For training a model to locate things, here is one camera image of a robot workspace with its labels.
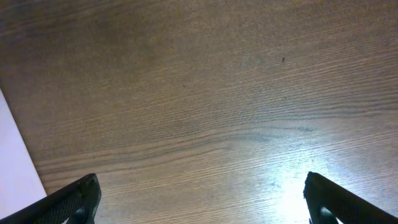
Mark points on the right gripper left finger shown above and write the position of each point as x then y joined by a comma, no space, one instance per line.
75,203

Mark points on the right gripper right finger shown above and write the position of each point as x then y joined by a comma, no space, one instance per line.
328,202

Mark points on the white cardboard box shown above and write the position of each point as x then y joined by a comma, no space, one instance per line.
20,182

